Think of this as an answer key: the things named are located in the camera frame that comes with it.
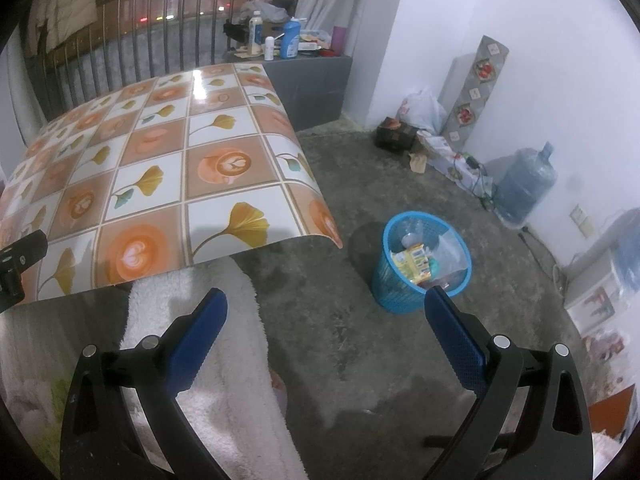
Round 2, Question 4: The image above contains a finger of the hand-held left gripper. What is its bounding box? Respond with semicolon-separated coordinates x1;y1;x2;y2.
0;230;49;277

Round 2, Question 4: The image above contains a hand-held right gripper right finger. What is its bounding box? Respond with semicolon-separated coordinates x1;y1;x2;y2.
424;285;596;480

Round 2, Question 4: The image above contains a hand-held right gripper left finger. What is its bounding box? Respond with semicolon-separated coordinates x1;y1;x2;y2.
59;287;231;480

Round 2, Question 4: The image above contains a blue plastic waste basket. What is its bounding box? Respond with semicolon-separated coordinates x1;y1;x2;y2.
371;211;473;315

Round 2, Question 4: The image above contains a clear plastic bag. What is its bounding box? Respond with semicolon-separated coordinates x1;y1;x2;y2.
430;230;471;291

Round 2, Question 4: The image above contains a yellow snack packet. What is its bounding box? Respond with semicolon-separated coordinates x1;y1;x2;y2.
390;242;433;281

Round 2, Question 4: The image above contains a clear plastic bottle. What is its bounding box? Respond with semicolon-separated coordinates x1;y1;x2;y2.
395;217;441;251

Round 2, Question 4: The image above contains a white water dispenser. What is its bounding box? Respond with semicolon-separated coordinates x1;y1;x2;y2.
565;250;631;331

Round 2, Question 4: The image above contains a white printed bag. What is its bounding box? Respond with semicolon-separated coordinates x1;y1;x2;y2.
582;325;628;366

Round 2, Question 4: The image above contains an empty blue water jug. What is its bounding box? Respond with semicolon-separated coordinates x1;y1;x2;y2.
492;141;558;226

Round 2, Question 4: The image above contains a printed cloth bundle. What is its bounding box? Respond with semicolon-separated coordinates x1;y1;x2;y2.
417;130;493;196

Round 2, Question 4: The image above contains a blue water jug on dispenser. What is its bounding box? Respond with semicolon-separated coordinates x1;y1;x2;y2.
610;215;640;306

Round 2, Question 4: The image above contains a leaf and flower printed tablecloth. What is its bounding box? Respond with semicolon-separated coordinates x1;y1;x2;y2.
0;62;345;303

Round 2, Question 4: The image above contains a brown box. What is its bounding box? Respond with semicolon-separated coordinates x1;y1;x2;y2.
375;116;420;155

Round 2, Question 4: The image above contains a metal balcony railing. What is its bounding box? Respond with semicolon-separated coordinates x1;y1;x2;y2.
25;0;306;121

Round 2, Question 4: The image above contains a white plastic bag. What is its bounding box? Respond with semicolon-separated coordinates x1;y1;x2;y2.
397;87;448;136

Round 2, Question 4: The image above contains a grey cabinet with patterned cover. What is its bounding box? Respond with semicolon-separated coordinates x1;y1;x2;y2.
439;35;511;153

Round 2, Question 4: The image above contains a hanging pale coat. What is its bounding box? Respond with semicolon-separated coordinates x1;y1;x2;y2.
27;0;101;56

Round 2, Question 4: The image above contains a grey side table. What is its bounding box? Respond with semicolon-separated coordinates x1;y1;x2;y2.
262;55;353;131

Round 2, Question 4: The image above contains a tall cream bottle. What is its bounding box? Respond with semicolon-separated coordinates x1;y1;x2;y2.
247;10;264;56

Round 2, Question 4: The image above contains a blue bottle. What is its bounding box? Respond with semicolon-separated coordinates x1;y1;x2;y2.
280;16;302;59

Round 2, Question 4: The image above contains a pile of clothes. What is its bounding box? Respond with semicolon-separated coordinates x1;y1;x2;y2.
240;0;306;23

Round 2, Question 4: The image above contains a wall socket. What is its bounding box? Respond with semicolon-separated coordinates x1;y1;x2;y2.
570;205;596;236

